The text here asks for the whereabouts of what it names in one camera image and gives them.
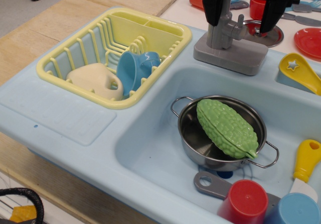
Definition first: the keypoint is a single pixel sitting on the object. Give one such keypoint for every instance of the steel pot lid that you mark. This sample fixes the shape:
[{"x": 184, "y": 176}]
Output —
[{"x": 269, "y": 39}]

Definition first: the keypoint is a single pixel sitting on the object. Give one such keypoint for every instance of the red cup lying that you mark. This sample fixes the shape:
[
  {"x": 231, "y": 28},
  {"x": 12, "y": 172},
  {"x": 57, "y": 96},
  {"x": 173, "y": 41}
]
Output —
[{"x": 197, "y": 3}]

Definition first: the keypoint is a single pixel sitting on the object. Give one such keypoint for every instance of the green bitter gourd toy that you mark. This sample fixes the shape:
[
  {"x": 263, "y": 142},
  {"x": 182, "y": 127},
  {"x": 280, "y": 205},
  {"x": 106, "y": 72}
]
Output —
[{"x": 230, "y": 132}]

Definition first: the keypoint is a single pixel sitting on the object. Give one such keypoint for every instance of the blue toy cup in rack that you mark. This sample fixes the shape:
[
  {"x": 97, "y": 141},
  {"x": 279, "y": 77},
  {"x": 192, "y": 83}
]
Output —
[{"x": 132, "y": 68}]

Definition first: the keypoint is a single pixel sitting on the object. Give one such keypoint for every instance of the yellow star spoon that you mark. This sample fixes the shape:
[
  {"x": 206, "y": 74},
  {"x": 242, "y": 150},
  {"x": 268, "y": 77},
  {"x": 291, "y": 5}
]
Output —
[{"x": 295, "y": 67}]

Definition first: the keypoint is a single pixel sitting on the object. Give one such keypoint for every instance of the red cup upright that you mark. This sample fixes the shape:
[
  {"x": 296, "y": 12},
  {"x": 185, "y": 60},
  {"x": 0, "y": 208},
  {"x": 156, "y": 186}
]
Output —
[{"x": 256, "y": 9}]

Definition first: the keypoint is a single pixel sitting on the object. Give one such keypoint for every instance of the steel pot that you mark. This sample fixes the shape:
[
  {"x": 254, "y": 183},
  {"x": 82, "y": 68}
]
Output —
[{"x": 198, "y": 146}]

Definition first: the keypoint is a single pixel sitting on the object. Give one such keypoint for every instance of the yellow handled toy knife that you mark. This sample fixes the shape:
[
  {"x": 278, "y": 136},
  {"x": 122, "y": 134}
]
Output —
[{"x": 307, "y": 158}]

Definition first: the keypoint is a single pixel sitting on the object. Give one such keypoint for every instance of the blue toy utensil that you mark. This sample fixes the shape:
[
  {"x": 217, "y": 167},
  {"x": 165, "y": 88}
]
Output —
[{"x": 302, "y": 2}]

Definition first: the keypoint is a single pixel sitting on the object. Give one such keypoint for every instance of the yellow dish rack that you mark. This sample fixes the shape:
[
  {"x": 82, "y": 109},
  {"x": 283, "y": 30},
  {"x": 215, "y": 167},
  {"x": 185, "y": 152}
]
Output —
[{"x": 103, "y": 40}]

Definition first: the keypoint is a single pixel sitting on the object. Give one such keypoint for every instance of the grey toy utensil handle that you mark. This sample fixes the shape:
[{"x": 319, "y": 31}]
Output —
[{"x": 210, "y": 184}]

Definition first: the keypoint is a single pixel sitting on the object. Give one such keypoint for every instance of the cream toy cup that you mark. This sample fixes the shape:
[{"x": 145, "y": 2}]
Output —
[{"x": 96, "y": 78}]

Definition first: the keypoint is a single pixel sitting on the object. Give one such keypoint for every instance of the light blue toy sink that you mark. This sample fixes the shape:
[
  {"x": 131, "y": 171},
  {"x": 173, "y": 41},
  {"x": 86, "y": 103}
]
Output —
[{"x": 128, "y": 165}]

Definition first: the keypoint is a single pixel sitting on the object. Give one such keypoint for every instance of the yellow cloth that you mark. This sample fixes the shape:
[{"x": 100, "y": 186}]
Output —
[{"x": 23, "y": 213}]

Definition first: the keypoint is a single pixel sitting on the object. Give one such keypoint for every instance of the grey toy knife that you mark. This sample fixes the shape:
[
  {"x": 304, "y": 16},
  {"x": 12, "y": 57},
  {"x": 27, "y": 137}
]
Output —
[{"x": 302, "y": 20}]

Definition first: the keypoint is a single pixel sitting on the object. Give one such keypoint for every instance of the red plate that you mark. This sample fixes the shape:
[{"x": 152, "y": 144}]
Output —
[{"x": 308, "y": 42}]

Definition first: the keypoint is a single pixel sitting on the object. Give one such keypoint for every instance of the blue cup in sink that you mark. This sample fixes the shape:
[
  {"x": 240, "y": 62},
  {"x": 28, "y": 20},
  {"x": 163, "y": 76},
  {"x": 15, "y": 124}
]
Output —
[{"x": 294, "y": 208}]

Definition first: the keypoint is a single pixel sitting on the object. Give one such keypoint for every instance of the grey toy faucet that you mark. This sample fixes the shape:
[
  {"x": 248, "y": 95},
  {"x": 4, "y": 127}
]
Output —
[{"x": 224, "y": 45}]

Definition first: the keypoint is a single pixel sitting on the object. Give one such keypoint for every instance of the grey toy spatula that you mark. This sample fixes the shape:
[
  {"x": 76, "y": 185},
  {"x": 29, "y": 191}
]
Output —
[{"x": 306, "y": 8}]

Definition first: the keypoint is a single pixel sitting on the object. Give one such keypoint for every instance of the red cup in sink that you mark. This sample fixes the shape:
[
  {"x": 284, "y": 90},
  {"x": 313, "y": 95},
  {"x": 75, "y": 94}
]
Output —
[{"x": 246, "y": 202}]

